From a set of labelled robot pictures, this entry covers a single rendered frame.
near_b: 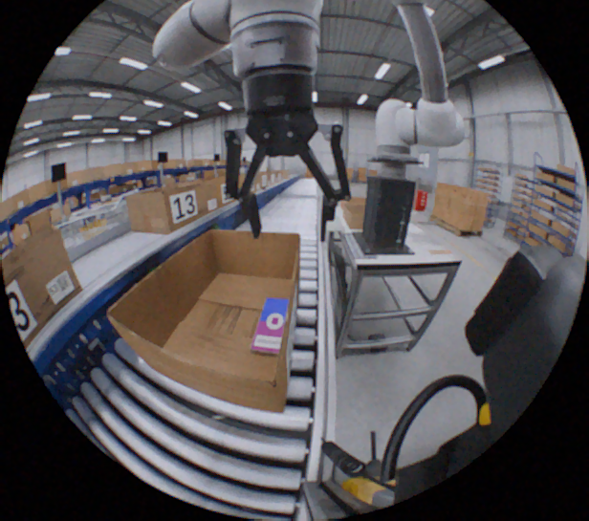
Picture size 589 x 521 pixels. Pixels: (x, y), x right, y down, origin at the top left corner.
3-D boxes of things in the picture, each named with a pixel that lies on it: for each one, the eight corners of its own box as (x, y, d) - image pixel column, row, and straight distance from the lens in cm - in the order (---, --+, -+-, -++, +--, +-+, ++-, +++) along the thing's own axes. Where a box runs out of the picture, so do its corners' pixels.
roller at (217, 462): (308, 488, 41) (310, 492, 37) (97, 382, 64) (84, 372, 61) (311, 467, 41) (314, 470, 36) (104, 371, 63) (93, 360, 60)
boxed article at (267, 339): (294, 304, 48) (294, 299, 47) (287, 358, 39) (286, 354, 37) (267, 301, 49) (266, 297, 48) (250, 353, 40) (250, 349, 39)
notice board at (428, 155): (405, 210, 583) (412, 143, 581) (420, 212, 601) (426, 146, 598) (419, 223, 465) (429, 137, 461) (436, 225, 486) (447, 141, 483)
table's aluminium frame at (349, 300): (412, 351, 146) (461, 265, 103) (332, 359, 125) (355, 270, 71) (375, 273, 207) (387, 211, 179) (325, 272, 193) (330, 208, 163)
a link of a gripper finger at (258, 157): (275, 134, 19) (264, 128, 19) (241, 207, 24) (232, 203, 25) (282, 129, 23) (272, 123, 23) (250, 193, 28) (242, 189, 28)
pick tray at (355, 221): (405, 231, 118) (409, 216, 116) (349, 229, 104) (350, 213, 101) (389, 218, 142) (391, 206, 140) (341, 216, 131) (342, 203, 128)
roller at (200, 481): (309, 493, 38) (305, 496, 43) (87, 376, 62) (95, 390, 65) (306, 513, 38) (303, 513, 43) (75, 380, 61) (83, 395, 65)
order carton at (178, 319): (284, 415, 36) (277, 386, 19) (148, 368, 48) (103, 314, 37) (300, 280, 57) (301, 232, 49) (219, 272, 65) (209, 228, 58)
